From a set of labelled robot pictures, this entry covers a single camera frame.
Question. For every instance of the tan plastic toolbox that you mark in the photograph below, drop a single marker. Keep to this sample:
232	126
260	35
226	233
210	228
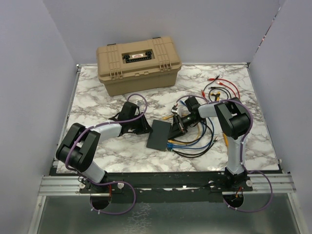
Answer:
131	67

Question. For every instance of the dark grey network switch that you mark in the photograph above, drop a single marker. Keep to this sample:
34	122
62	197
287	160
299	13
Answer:
158	138

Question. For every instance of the yellow utility knife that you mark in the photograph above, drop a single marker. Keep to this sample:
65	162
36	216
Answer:
225	140

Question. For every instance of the black mounting base plate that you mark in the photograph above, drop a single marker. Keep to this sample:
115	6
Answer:
167	187

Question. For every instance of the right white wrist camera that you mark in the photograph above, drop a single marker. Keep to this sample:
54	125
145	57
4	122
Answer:
175	110

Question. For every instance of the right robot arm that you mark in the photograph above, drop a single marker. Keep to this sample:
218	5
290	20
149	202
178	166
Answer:
235	121

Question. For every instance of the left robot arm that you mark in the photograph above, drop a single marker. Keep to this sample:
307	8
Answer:
77	149

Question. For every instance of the aluminium front rail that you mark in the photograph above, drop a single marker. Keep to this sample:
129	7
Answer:
69	185

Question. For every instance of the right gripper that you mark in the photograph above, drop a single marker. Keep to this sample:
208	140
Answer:
178	129

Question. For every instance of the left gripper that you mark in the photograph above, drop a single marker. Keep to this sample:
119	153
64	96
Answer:
145	127

